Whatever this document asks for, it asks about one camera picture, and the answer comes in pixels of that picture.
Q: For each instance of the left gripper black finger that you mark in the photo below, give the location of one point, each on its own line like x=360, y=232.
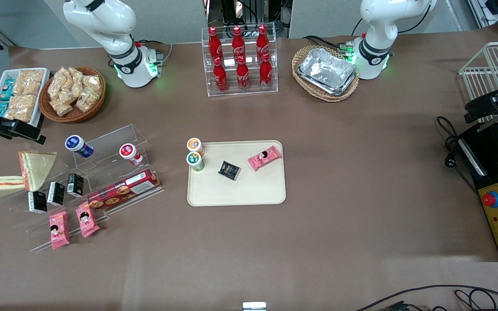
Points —
x=486, y=114
x=497, y=100

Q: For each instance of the red cola bottle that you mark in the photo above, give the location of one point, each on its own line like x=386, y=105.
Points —
x=262, y=41
x=220, y=77
x=266, y=74
x=238, y=42
x=243, y=77
x=214, y=43

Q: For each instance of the black tissue pack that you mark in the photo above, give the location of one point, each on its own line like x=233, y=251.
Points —
x=55, y=193
x=75, y=185
x=37, y=202
x=229, y=170

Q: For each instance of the brown wicker basket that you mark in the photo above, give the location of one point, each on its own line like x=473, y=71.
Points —
x=97, y=101

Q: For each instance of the clear acrylic display stand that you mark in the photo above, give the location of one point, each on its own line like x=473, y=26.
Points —
x=110, y=138

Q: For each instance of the metal background frame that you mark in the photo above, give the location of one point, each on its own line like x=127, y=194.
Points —
x=495, y=11

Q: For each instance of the stacked aluminium foil trays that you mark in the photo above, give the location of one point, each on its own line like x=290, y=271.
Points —
x=327, y=71

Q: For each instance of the pink biscuit snack pack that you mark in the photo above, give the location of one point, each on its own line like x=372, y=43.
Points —
x=87, y=219
x=264, y=158
x=59, y=230

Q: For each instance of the clear acrylic bottle rack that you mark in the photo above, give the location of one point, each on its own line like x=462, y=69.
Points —
x=275, y=65

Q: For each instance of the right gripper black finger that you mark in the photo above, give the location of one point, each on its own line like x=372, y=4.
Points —
x=22, y=125
x=24, y=136

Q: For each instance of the light wicker basket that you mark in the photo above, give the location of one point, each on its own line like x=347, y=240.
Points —
x=301, y=82

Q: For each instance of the blue lid gum bottle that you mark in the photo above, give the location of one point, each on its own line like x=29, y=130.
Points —
x=78, y=145

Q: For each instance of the clear bag of crackers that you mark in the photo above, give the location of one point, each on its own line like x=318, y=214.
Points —
x=89, y=93
x=61, y=91
x=63, y=108
x=69, y=77

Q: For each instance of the small blue snack pack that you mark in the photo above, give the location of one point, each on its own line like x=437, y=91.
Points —
x=2, y=109
x=7, y=89

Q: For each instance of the white rectangular snack dish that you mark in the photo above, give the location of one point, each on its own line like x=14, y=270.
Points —
x=43, y=93

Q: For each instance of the beige plastic serving tray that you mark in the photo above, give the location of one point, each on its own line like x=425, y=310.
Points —
x=236, y=190

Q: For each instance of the small white edge object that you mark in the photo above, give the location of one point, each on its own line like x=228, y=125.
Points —
x=254, y=306

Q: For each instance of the red cookie box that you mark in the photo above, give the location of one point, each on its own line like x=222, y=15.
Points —
x=123, y=189

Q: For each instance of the red lid gum bottle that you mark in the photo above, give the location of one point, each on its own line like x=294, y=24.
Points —
x=130, y=154

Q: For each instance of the orange lid gum bottle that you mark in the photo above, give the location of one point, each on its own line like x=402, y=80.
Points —
x=194, y=144

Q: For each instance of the black background equipment rack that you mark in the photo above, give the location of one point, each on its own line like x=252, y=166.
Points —
x=240, y=11

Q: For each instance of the crispy rice snack pack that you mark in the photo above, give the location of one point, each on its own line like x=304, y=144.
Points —
x=20, y=108
x=28, y=82

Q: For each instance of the green lid gum bottle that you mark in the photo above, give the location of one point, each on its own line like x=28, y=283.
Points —
x=195, y=160

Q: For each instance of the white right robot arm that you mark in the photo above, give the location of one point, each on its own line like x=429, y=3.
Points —
x=102, y=21

